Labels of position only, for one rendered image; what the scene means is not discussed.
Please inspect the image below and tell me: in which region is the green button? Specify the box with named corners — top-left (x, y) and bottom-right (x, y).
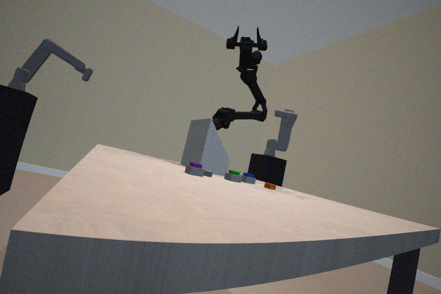
top-left (224, 170), bottom-right (242, 183)

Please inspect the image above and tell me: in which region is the orange block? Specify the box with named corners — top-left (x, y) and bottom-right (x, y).
top-left (264, 183), bottom-right (276, 190)

